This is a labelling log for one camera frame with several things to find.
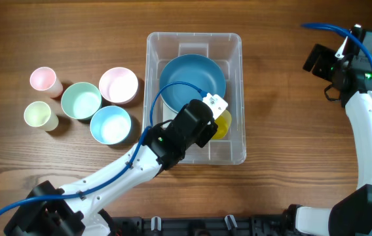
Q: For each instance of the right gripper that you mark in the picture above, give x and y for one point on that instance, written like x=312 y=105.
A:
x=327 y=55

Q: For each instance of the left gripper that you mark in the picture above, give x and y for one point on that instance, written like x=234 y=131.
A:
x=207 y=135

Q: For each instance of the mint green bowl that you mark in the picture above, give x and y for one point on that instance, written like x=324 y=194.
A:
x=81 y=101

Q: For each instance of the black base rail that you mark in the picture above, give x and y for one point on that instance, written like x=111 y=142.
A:
x=268 y=225

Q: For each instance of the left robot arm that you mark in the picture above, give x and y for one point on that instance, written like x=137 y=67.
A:
x=78 y=208

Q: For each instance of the yellow cup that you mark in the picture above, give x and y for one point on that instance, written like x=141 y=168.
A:
x=223 y=122

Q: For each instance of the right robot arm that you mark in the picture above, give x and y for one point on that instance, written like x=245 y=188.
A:
x=352 y=215

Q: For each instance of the light blue bowl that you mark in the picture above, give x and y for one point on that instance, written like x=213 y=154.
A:
x=110 y=125

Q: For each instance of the dark blue plate front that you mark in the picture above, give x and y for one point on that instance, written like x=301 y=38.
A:
x=195 y=69

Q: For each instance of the pink cup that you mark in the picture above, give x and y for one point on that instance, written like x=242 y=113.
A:
x=45 y=80

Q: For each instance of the pale green cup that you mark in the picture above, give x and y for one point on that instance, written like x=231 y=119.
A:
x=39 y=115

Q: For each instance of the pink bowl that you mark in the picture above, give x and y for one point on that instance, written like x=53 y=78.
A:
x=119 y=85

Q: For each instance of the clear plastic storage container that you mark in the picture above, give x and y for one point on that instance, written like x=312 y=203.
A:
x=225 y=49

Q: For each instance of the white label in container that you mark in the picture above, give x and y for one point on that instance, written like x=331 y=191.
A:
x=167 y=113

